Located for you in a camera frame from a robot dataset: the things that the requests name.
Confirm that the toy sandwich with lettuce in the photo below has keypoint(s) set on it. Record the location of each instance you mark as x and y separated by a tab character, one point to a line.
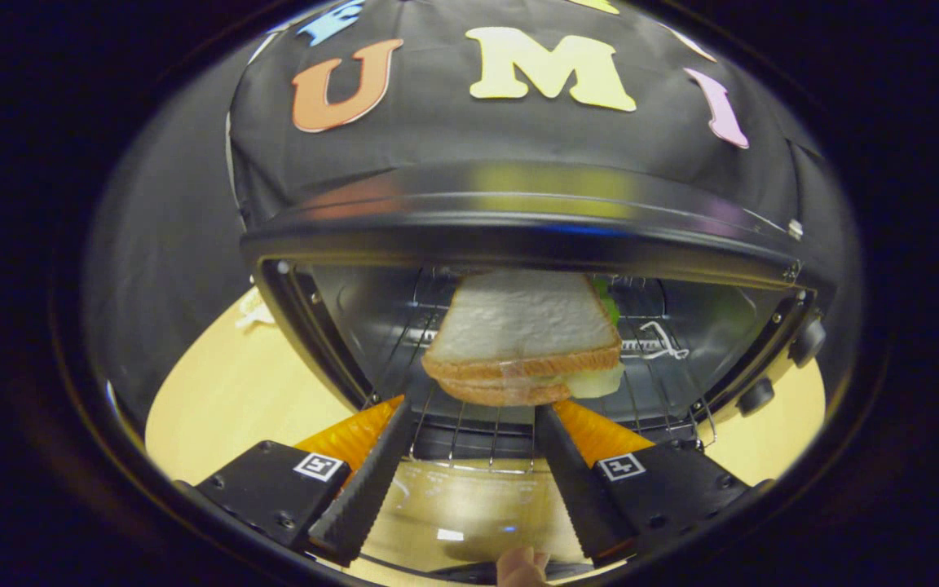
518	326

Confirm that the black toaster oven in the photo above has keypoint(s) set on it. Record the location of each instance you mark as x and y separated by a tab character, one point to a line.
518	236

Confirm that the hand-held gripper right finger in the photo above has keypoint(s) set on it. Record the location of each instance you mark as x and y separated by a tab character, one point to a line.
575	489

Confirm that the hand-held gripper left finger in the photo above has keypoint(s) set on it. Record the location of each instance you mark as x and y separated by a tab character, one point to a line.
368	489

